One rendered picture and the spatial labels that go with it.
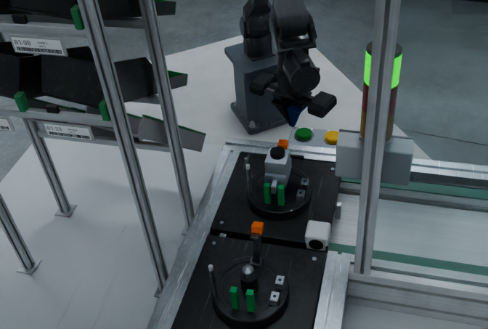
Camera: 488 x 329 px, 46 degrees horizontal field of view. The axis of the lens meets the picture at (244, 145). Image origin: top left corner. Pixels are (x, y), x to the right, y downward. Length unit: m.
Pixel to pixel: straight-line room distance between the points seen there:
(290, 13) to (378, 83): 0.33
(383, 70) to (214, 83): 1.02
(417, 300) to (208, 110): 0.83
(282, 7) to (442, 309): 0.64
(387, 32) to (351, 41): 2.88
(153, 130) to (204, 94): 0.63
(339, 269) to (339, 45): 2.63
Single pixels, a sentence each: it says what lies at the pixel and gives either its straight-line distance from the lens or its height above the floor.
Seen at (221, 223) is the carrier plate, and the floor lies 0.97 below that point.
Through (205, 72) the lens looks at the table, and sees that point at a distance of 1.83.
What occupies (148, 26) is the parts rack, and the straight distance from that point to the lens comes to 1.00.
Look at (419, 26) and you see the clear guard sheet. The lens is 0.78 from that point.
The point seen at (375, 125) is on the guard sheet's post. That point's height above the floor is 1.31.
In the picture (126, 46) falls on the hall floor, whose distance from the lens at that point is 3.83.
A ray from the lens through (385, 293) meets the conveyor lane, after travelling 1.14.
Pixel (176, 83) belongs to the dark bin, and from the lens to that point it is 1.15.
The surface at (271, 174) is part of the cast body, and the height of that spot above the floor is 1.06.
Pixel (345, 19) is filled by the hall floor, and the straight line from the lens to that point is 3.91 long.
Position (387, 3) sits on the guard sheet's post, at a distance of 0.76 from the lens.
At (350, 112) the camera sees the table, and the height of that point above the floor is 0.86.
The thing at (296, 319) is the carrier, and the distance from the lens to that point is 1.03.
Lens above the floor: 1.84
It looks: 40 degrees down
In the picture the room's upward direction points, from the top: 6 degrees counter-clockwise
